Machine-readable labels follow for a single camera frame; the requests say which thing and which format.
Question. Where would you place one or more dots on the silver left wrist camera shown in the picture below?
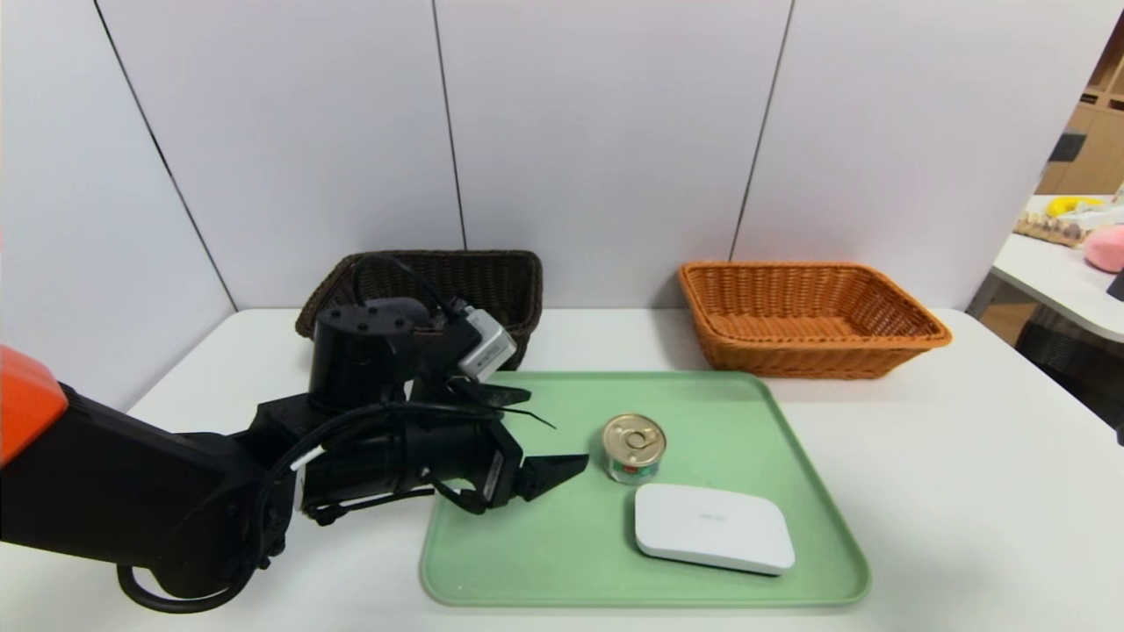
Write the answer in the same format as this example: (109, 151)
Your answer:
(487, 342)

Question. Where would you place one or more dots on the wooden shelf unit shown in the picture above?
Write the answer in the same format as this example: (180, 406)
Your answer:
(1098, 140)

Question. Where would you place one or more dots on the pink plush toy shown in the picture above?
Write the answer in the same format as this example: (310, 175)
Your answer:
(1108, 248)

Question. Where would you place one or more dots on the light green plastic tray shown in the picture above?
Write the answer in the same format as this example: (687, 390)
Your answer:
(702, 421)

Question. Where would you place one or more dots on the brown woven mat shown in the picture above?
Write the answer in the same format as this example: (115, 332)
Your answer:
(1049, 231)

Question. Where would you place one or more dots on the orange wicker basket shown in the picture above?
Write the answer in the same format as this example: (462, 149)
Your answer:
(817, 316)

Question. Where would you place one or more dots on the white side table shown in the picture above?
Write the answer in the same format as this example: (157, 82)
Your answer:
(1054, 281)

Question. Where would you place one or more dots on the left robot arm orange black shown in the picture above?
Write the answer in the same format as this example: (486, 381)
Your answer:
(132, 491)

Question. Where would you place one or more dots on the yellow banana toy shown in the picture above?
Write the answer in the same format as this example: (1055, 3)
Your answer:
(1073, 205)

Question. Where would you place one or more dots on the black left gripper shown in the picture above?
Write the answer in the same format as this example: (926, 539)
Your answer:
(499, 473)

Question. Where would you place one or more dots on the white rounded plastic box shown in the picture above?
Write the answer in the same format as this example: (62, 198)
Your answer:
(711, 527)

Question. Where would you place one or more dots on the cat food tin can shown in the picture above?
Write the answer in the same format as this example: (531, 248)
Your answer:
(634, 443)

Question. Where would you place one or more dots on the dark brown wicker basket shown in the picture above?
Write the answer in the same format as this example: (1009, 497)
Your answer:
(509, 281)

